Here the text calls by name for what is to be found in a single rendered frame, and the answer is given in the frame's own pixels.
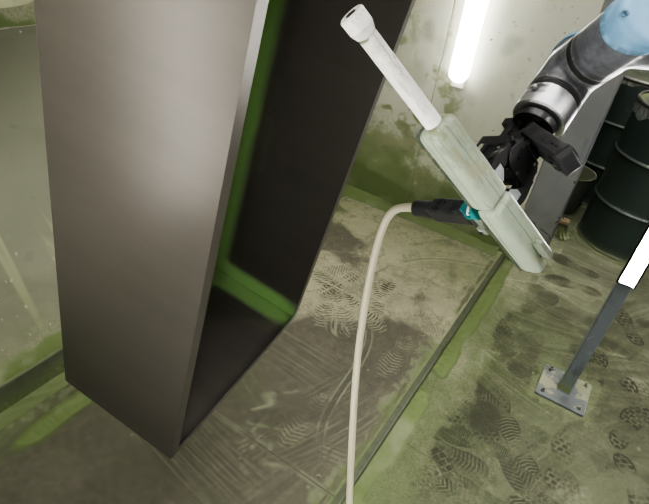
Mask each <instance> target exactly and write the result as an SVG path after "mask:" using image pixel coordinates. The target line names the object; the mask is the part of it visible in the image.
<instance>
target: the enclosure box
mask: <svg viewBox="0 0 649 504"><path fill-rule="evenodd" d="M415 1H416V0H34V11H35V23H36V35H37V47H38V59H39V71H40V83H41V95H42V107H43V119H44V131H45V143H46V154H47V166H48V178H49V190H50V202H51V214H52V226H53V238H54V250H55V262H56V274H57V286H58V297H59V309H60V321H61V333H62V345H63V357H64V369H65V380H66V381H67V382H68V383H69V384H71V385H72V386H73V387H75V388H76V389H77V390H79V391H80V392H81V393H83V394H84V395H85V396H87V397H88V398H89V399H91V400H92V401H93V402H95V403H96V404H97V405H99V406H100V407H101V408H103V409H104V410H105V411H107V412H108V413H109V414H111V415H112V416H113V417H115V418H116V419H117V420H119V421H120V422H121V423H123V424H124V425H125V426H127V427H128V428H130V429H131V430H132V431H134V432H135V433H136V434H138V435H139V436H140V437H142V438H143V439H144V440H146V441H147V442H148V443H150V444H151V445H152V446H154V447H155V448H156V449H158V450H159V451H160V452H162V453H163V454H164V455H166V456H167V457H168V458H170V459H172V458H173V457H174V456H175V454H176V453H177V452H178V451H179V450H180V449H181V448H182V446H183V445H184V444H185V443H186V442H187V441H188V440H189V439H190V437H191V436H192V435H193V434H194V433H195V432H196V431H197V429H198V428H199V427H200V426H201V425H202V424H203V423H204V421H205V420H206V419H207V418H208V417H209V416H210V415H211V413H212V412H213V411H214V410H215V409H216V408H217V407H218V405H219V404H220V403H221V402H222V401H223V400H224V399H225V397H226V396H227V395H228V394H229V393H230V392H231V391H232V389H233V388H234V387H235V386H236V385H237V384H238V383H239V381H240V380H241V379H242V378H243V377H244V376H245V375H246V373H247V372H248V371H249V370H250V369H251V368H252V367H253V365H254V364H255V363H256V362H257V361H258V360H259V359H260V357H261V356H262V355H263V354H264V353H265V352H266V351H267V349H268V348H269V347H270V346H271V345H272V344H273V343H274V341H275V340H276V339H277V338H278V337H279V336H280V335H281V333H282V332H283V331H284V330H285V329H286V328H287V327H288V325H289V324H290V323H291V322H292V321H293V320H294V319H295V317H296V314H297V311H298V309H299V306H300V304H301V301H302V298H303V296H304V293H305V290H306V288H307V285H308V283H309V280H310V277H311V275H312V272H313V269H314V267H315V264H316V261H317V259H318V256H319V254H320V251H321V248H322V246H323V243H324V240H325V238H326V235H327V233H328V230H329V227H330V225H331V222H332V219H333V217H334V214H335V212H336V209H337V206H338V204H339V201H340V198H341V196H342V193H343V190H344V188H345V185H346V183H347V180H348V177H349V175H350V172H351V169H352V167H353V164H354V162H355V159H356V156H357V154H358V151H359V148H360V146H361V143H362V141H363V138H364V135H365V133H366V130H367V127H368V125H369V122H370V119H371V117H372V114H373V112H374V109H375V106H376V104H377V101H378V98H379V96H380V93H381V91H382V88H383V85H384V83H385V80H386V77H385V75H384V74H383V73H382V72H381V70H380V69H379V68H378V66H377V65H376V64H375V63H374V61H373V60H372V59H371V57H370V56H369V55H368V53H367V52H366V51H365V50H364V48H363V47H362V46H361V44H360V43H359V42H358V41H356V40H354V39H352V38H351V37H350V36H349V35H348V33H347V32H346V31H345V30H344V28H343V27H342V26H341V20H342V19H343V17H344V16H345V15H346V14H347V13H348V12H349V11H350V10H351V9H353V8H354V7H355V6H357V5H359V4H362V5H363V6H364V7H365V9H366V10H367V11H368V13H369V14H370V16H371V17H372V18H373V22H374V26H375V29H376V30H377V31H378V33H379V34H380V35H381V37H382V38H383V39H384V41H385V42H386V43H387V45H388V46H389V47H390V49H391V50H392V51H393V53H394V54H396V51H397V48H398V46H399V43H400V41H401V38H402V35H403V33H404V30H405V27H406V25H407V22H408V20H409V17H410V14H411V12H412V9H413V6H414V4H415Z"/></svg>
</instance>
